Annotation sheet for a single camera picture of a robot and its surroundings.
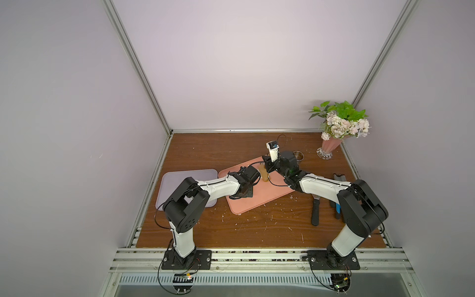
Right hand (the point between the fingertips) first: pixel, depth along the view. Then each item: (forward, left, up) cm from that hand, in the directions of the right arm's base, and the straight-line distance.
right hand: (264, 154), depth 90 cm
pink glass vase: (+11, -36, -11) cm, 39 cm away
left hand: (-14, +8, -14) cm, 21 cm away
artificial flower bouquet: (+10, -36, +13) cm, 40 cm away
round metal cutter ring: (+12, -20, -12) cm, 26 cm away
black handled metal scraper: (-22, -24, -14) cm, 35 cm away
